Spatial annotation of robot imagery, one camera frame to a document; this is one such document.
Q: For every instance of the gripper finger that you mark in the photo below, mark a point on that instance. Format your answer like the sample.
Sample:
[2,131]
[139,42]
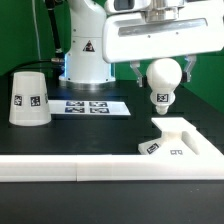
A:
[135,67]
[190,63]

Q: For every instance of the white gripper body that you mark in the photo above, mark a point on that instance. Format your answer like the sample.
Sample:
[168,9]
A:
[129,37]

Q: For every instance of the white lamp bulb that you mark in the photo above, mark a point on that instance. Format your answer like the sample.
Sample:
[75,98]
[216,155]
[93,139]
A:
[163,76]

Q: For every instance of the white lamp base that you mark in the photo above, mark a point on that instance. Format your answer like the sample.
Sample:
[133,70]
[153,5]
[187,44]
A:
[172,142]

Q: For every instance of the white lamp hood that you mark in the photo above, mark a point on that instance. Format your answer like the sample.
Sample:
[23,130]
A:
[29,101]

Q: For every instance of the white marker sheet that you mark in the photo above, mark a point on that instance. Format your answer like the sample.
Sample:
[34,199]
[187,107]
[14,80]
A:
[110,108]

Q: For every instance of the white L-shaped corner fence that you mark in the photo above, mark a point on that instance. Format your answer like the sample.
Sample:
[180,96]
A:
[207,164]

